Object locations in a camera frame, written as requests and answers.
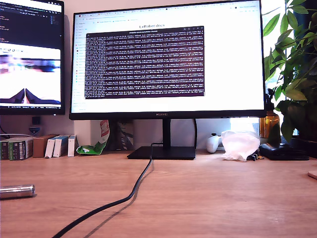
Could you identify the green Jenkki gum bag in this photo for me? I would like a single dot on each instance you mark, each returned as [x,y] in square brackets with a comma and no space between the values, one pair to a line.
[95,149]

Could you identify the green leafy plant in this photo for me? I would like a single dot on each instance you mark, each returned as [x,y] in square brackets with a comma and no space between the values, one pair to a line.
[297,81]

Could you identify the white plastic bag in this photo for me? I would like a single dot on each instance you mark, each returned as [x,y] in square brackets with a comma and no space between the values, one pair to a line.
[240,146]

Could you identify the metallic laser pointer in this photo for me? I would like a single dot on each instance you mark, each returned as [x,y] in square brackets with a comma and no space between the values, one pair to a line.
[17,191]

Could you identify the blue white box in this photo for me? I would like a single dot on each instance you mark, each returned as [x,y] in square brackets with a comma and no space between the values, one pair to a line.
[59,148]
[49,148]
[71,146]

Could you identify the grey patterned pouch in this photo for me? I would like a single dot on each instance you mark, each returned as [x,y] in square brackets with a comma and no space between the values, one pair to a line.
[125,136]

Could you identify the amber glass pump bottle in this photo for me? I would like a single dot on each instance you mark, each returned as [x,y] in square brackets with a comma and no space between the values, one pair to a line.
[268,125]

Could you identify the black planter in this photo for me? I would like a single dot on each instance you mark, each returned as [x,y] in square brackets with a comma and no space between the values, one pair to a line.
[305,147]

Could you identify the round wooden coaster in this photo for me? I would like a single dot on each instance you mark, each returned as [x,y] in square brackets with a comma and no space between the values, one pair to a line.
[313,174]

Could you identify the Cuticura sanitiser bottle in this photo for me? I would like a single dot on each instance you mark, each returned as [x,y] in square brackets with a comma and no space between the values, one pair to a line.
[34,130]

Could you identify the brown cardboard box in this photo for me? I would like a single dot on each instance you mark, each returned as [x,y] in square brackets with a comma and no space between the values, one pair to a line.
[39,146]

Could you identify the white game controller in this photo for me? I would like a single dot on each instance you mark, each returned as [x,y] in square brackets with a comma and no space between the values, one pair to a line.
[213,144]

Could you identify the black wallet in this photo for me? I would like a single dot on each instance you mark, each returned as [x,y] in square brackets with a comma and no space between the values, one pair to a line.
[283,151]

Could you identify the black Asus monitor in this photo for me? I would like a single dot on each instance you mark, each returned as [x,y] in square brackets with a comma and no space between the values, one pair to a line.
[32,32]

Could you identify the black Huawei monitor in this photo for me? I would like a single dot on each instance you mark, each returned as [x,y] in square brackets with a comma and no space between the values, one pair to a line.
[148,106]

